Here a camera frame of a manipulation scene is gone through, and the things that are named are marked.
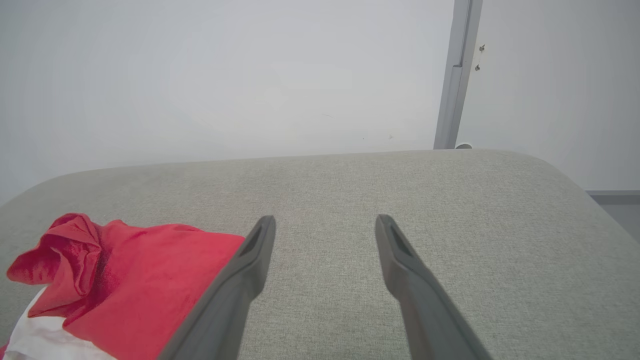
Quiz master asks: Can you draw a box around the grey metal post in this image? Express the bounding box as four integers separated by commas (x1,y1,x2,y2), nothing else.
433,0,484,150

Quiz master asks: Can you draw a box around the red basketball jersey garment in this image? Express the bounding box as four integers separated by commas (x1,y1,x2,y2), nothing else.
0,212,246,360

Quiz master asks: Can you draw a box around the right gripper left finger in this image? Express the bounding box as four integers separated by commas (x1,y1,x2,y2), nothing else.
157,215,277,360

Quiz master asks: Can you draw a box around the grey baseboard strip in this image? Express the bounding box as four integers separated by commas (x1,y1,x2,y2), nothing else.
585,189,640,206

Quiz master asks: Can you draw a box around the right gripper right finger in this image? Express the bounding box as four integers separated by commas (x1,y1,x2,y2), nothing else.
375,214,494,360

